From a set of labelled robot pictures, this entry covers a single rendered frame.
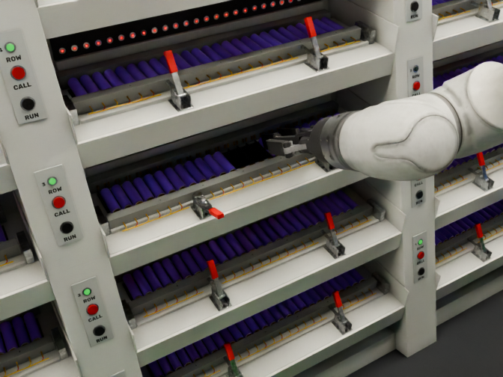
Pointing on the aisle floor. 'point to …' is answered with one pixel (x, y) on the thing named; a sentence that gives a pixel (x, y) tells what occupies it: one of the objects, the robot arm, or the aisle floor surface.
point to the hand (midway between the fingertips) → (281, 138)
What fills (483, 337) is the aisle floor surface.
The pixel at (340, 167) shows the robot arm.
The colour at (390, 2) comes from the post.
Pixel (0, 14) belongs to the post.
